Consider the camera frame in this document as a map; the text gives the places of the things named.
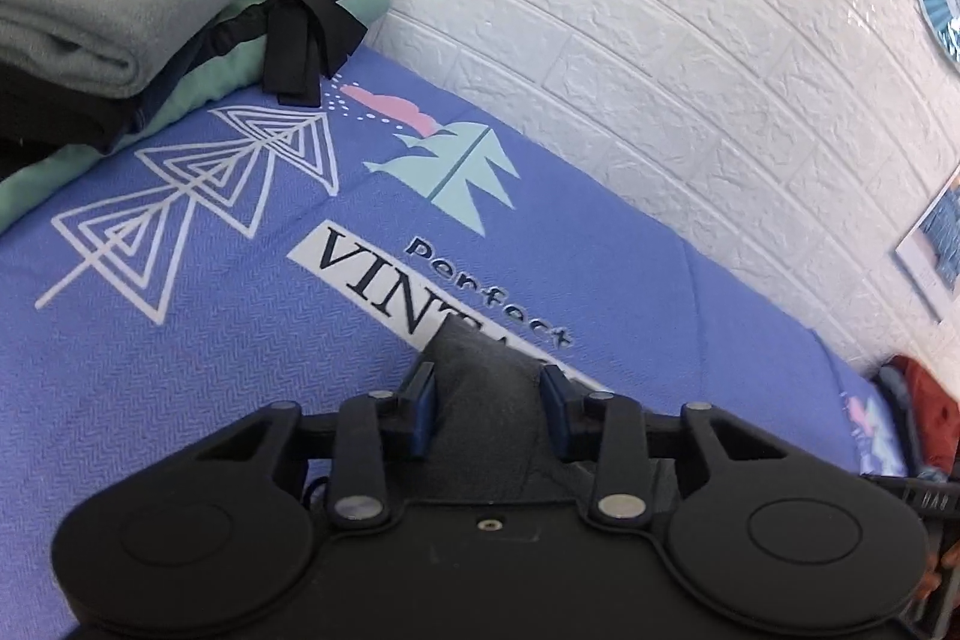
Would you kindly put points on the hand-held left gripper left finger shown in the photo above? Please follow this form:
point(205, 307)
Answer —
point(424, 415)

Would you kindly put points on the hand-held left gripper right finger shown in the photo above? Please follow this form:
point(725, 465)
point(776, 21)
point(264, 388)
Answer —
point(553, 411)

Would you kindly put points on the dark grey pants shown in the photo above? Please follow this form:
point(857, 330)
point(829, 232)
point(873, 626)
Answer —
point(487, 400)

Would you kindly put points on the red garment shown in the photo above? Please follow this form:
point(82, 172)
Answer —
point(934, 415)

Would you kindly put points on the blue printed bedsheet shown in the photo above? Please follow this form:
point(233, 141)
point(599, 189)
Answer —
point(225, 347)

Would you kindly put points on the folded black garment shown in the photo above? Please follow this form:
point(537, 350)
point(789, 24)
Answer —
point(52, 115)

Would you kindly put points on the wall poster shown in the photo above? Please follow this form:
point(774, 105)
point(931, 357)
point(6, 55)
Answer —
point(937, 242)

